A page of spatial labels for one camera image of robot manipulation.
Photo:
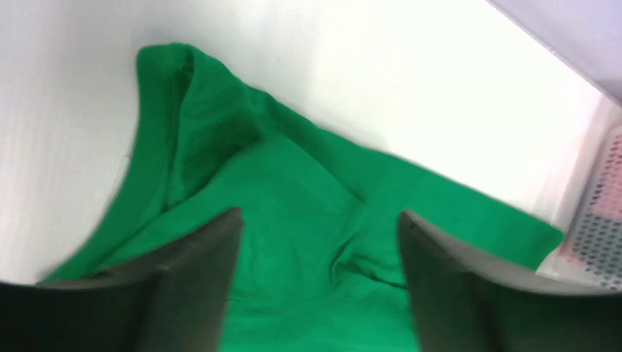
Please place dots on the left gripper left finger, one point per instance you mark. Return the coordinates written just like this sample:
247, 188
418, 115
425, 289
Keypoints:
173, 298

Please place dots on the white plastic laundry basket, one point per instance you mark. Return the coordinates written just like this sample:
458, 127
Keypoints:
589, 213

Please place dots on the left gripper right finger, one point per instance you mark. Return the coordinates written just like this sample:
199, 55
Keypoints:
465, 299

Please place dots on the green t-shirt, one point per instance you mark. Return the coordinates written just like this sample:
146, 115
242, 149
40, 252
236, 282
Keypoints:
319, 267

